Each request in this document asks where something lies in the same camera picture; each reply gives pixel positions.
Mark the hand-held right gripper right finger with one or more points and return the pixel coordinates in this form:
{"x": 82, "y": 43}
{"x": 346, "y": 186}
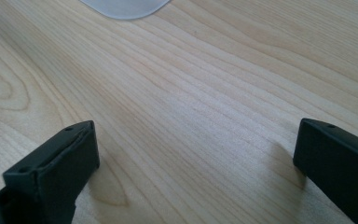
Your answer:
{"x": 338, "y": 161}

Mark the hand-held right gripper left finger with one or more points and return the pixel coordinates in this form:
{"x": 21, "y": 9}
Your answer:
{"x": 59, "y": 168}

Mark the clear plastic storage box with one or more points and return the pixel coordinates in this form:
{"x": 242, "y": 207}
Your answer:
{"x": 126, "y": 8}

